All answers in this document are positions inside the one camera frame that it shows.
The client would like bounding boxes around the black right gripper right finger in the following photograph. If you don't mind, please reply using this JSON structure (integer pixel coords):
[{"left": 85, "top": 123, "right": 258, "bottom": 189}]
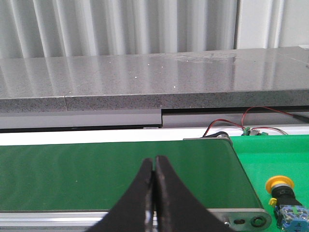
[{"left": 155, "top": 156, "right": 232, "bottom": 232}]

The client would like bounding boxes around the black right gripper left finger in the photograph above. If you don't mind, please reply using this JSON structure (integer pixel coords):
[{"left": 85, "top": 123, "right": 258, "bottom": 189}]
[{"left": 87, "top": 158, "right": 153, "bottom": 232}]

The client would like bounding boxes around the yellow push button switch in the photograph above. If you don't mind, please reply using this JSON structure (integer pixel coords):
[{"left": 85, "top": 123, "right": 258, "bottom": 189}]
[{"left": 265, "top": 175, "right": 309, "bottom": 232}]

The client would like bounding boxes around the green conveyor belt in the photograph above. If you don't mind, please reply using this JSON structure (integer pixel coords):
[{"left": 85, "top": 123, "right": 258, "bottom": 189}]
[{"left": 0, "top": 139, "right": 261, "bottom": 211}]

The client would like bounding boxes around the bright green mat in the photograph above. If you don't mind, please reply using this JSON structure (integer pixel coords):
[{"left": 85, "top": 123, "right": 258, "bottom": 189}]
[{"left": 229, "top": 134, "right": 309, "bottom": 232}]

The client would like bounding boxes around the small green circuit board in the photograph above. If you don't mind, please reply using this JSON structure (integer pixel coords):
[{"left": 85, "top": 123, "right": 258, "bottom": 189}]
[{"left": 242, "top": 127, "right": 268, "bottom": 136}]

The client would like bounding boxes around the grey speckled stone counter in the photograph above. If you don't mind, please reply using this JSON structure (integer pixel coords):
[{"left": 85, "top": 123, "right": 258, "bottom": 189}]
[{"left": 0, "top": 47, "right": 309, "bottom": 113}]

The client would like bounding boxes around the white pleated curtain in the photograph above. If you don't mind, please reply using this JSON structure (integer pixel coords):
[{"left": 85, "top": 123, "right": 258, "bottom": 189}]
[{"left": 0, "top": 0, "right": 309, "bottom": 59}]

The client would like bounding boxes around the aluminium conveyor frame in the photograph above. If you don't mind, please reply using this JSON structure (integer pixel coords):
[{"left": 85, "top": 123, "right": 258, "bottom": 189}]
[{"left": 0, "top": 135, "right": 271, "bottom": 232}]

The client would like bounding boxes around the red black wire pair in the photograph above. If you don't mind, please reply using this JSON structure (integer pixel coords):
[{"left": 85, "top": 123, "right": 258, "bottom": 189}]
[{"left": 204, "top": 106, "right": 309, "bottom": 137}]

